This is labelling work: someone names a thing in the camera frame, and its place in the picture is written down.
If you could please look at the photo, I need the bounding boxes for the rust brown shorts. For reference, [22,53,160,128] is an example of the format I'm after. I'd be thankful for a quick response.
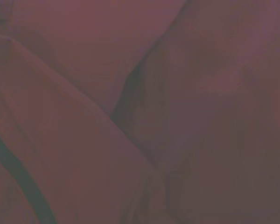
[0,0,280,224]

